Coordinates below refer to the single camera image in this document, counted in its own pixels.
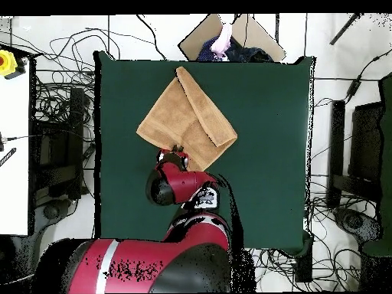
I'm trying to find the grey caster wheel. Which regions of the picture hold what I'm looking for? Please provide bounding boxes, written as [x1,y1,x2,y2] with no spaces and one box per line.
[335,207,382,244]
[41,202,64,221]

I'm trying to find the tan terry towel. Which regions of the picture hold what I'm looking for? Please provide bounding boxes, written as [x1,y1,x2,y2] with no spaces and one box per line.
[136,66,238,172]

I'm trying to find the dark blue laundry pile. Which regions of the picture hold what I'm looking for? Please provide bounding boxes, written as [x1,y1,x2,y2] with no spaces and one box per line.
[196,35,274,63]

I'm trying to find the black equipment stand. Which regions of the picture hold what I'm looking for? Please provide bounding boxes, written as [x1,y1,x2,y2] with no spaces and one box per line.
[30,87,88,201]

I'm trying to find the black cable with adapter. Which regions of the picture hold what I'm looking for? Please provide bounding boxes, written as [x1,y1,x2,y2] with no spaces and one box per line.
[344,48,392,103]

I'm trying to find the black upright bar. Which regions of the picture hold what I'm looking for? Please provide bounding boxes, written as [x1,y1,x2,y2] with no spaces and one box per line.
[326,100,346,209]

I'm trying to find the yellow emergency stop button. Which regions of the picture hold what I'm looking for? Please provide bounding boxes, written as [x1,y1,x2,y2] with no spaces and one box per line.
[0,49,27,80]

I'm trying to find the brown cardboard box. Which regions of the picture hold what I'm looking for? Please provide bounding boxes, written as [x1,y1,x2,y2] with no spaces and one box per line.
[178,13,287,63]

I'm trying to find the black ribbed strap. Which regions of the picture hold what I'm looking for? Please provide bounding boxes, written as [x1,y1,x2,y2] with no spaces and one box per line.
[0,147,17,168]

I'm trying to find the black loose cable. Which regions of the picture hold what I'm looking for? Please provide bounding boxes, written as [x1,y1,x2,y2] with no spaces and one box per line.
[136,14,168,61]

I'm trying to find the dark green table cloth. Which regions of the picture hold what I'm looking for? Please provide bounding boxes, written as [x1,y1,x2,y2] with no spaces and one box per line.
[93,50,316,253]

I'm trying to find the black block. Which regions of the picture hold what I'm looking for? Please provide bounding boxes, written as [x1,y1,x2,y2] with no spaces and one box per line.
[294,253,314,283]

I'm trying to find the black thin rod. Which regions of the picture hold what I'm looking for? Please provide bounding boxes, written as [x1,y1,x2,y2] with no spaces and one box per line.
[329,12,362,46]

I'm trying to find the white desk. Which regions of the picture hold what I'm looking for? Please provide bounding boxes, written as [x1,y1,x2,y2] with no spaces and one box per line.
[0,57,31,236]

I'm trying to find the pale pink cloth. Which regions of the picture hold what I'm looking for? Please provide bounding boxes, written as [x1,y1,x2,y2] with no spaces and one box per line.
[210,22,233,60]

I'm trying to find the black flat box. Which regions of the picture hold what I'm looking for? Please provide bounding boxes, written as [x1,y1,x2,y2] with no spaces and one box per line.
[348,101,384,201]

